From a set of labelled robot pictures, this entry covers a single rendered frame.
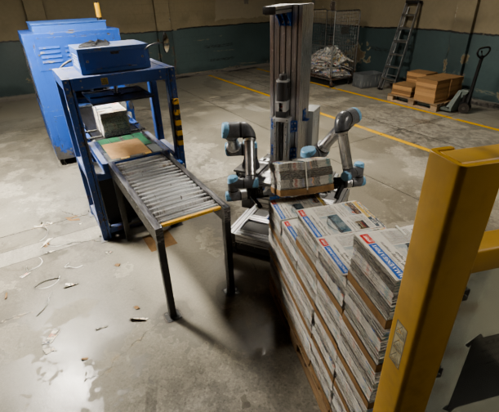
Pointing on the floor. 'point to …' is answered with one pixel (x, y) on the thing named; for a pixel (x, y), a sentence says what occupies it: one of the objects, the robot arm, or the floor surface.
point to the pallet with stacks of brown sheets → (426, 89)
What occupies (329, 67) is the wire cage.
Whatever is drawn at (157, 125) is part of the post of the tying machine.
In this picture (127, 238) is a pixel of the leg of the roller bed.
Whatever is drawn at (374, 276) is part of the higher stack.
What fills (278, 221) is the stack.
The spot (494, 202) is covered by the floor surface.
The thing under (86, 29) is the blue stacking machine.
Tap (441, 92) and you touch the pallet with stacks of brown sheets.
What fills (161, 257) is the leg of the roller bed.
